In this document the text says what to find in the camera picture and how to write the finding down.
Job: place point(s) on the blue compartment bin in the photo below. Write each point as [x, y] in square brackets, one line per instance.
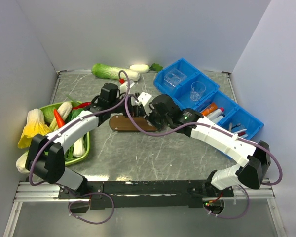
[233, 113]

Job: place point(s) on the large white toothpaste tube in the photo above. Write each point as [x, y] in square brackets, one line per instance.
[218, 119]

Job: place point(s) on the green napa cabbage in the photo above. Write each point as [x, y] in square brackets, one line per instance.
[109, 72]

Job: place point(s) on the clear acrylic toothbrush holder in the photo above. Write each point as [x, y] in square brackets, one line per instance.
[174, 77]

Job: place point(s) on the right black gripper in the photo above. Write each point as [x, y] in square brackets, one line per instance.
[150, 118]

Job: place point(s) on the pale green cabbage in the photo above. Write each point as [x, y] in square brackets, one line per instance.
[20, 163]

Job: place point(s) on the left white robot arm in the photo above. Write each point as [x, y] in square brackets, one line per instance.
[46, 153]

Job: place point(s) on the black base frame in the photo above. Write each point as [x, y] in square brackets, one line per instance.
[137, 194]

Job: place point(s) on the red chili pepper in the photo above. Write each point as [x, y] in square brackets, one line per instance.
[82, 105]

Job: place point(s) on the green plastic basket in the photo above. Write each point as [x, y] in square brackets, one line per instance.
[69, 158]

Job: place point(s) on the orange toothpaste tube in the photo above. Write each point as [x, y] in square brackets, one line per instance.
[212, 107]

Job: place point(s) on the orange carrot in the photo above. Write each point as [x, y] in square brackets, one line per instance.
[59, 120]

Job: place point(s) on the brown oval wooden tray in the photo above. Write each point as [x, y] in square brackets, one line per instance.
[122, 123]

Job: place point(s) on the yellow white cabbage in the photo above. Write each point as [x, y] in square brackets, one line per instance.
[35, 125]

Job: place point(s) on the white toothbrush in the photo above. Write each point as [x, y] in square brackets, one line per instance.
[239, 130]

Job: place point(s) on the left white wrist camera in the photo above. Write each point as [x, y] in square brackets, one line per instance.
[124, 85]

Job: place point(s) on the bok choy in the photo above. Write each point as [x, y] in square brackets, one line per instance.
[79, 148]

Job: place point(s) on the white corn cob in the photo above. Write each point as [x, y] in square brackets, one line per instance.
[64, 110]

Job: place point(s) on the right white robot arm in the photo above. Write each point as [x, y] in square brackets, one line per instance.
[252, 159]

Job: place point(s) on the white radish with leaves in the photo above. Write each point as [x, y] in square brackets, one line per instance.
[143, 68]

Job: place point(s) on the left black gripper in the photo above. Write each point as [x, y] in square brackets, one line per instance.
[130, 106]

